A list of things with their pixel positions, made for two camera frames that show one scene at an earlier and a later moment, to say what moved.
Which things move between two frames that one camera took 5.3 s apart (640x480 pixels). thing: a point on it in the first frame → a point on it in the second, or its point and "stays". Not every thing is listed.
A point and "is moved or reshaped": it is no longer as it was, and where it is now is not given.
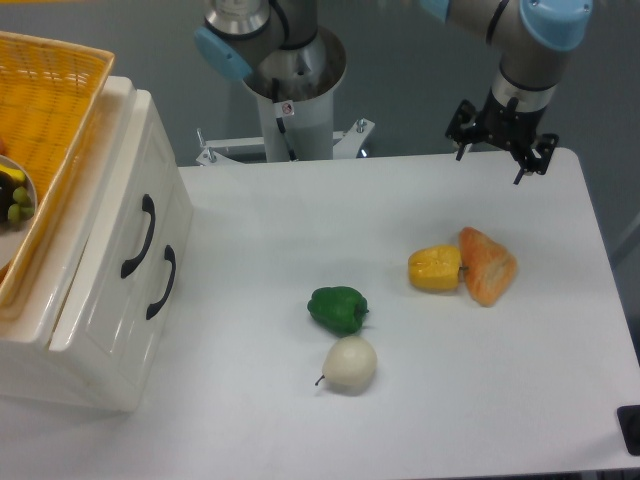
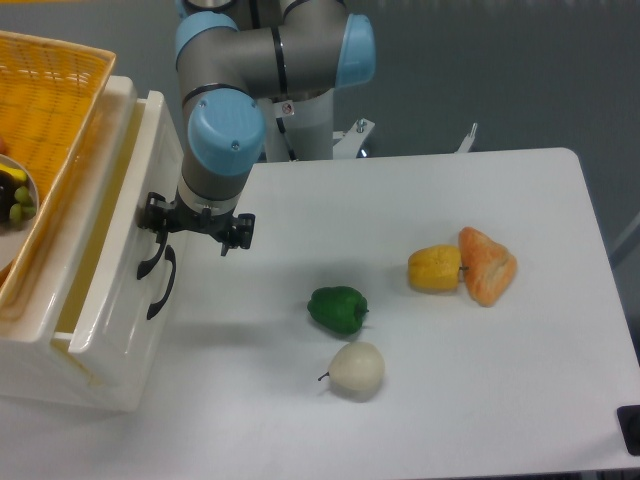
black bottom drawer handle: [169, 255] stays
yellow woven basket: [49, 92] stays
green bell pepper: [339, 309] stays
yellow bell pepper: [435, 269] stays
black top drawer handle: [148, 205] → [145, 266]
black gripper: [500, 122] → [158, 215]
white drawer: [136, 247] is moved or reshaped
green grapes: [22, 208] stays
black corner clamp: [628, 417] stays
